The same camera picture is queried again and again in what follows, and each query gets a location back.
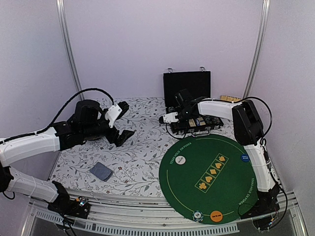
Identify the green white poker chip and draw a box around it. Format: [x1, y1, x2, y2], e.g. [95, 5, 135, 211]
[192, 210, 204, 222]

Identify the white dealer button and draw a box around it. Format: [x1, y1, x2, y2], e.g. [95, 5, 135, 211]
[175, 155, 186, 165]

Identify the left aluminium frame post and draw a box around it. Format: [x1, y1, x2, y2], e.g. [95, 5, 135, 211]
[56, 0, 82, 92]

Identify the poker chip row far right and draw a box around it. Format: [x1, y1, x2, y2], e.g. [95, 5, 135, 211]
[210, 116, 223, 126]

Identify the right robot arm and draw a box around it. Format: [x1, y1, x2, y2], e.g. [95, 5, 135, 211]
[159, 93, 280, 214]

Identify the front aluminium rail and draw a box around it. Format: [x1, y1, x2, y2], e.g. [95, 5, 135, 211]
[21, 191, 308, 236]

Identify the playing card deck box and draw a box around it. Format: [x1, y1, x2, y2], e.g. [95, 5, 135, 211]
[189, 117, 206, 127]

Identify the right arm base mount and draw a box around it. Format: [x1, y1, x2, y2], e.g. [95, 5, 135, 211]
[237, 184, 281, 231]

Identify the green round poker mat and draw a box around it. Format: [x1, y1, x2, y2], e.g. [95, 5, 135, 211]
[158, 134, 258, 225]

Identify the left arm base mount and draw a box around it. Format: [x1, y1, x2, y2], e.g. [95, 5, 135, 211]
[47, 181, 91, 219]

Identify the aluminium frame post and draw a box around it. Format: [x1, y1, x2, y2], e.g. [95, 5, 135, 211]
[243, 0, 270, 98]
[56, 0, 82, 92]

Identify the right aluminium frame post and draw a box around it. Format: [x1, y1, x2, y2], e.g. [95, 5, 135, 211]
[243, 0, 270, 98]

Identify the blue small blind button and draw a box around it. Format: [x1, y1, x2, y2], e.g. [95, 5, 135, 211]
[241, 154, 250, 162]

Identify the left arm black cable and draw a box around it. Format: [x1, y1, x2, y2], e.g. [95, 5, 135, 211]
[0, 88, 115, 143]

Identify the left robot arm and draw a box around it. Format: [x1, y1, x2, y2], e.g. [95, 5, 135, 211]
[0, 100, 134, 213]

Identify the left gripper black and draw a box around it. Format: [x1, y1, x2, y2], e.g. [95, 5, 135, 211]
[82, 108, 135, 147]

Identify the woven bamboo tray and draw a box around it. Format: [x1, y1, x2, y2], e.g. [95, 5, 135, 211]
[220, 95, 242, 102]

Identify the poker chip row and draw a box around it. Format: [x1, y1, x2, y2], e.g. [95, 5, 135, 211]
[202, 116, 213, 124]
[210, 116, 223, 126]

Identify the black poker chip case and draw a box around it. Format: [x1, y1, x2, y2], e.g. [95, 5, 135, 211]
[163, 69, 223, 135]

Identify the blue grey cloth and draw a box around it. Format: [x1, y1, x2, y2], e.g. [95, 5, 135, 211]
[89, 162, 113, 181]

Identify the orange big blind button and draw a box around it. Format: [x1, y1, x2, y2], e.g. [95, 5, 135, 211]
[210, 210, 223, 223]

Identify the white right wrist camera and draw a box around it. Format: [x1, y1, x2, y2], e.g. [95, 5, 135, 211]
[158, 112, 179, 124]

